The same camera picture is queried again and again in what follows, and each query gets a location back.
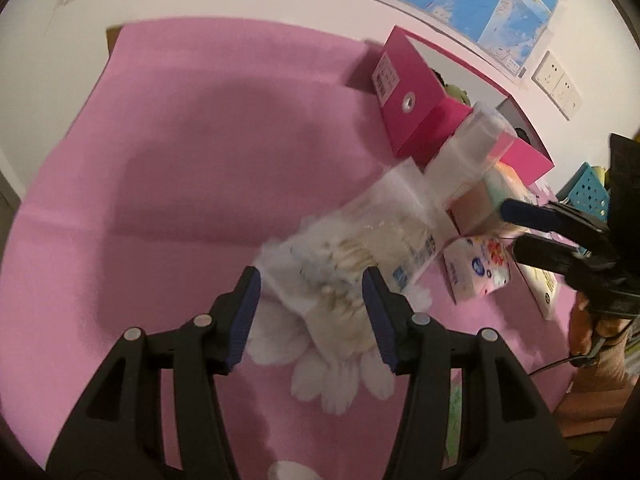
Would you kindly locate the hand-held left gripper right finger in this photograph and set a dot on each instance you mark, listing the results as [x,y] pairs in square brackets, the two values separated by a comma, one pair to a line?
[377,315]

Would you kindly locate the cotton swab bag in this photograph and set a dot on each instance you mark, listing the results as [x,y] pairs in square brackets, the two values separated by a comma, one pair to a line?
[340,255]

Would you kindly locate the clear plastic bottle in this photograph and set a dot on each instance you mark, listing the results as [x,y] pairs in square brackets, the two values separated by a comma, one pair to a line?
[470,155]

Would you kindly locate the pink cardboard box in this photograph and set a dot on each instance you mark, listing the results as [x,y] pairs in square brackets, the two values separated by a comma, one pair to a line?
[405,105]

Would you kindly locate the green plush toy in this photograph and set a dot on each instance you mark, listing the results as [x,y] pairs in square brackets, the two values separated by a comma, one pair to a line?
[456,92]

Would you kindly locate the teal plastic basket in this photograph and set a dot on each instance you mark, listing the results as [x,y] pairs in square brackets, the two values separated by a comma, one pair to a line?
[585,190]

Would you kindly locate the person's right hand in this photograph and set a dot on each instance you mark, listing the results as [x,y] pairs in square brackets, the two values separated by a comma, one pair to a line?
[585,320]

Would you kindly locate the pink printed blanket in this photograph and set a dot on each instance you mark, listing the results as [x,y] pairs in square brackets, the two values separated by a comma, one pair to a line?
[150,160]

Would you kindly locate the pastel tissue box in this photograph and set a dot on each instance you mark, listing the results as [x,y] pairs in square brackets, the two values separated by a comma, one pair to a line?
[475,205]

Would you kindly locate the white wall outlet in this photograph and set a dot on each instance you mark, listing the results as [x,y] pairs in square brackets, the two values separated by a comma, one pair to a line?
[547,71]
[573,104]
[562,88]

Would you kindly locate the pink floral tissue pack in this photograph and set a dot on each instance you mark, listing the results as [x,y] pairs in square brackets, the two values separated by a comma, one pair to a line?
[475,270]

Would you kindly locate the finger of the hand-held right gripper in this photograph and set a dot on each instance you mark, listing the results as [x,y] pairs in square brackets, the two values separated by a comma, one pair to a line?
[530,212]
[545,255]

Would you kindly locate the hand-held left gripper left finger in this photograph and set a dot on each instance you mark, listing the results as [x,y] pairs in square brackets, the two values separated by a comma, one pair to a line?
[245,305]

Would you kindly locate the white packet with yellow print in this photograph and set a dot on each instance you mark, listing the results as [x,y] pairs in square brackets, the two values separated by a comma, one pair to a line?
[542,285]

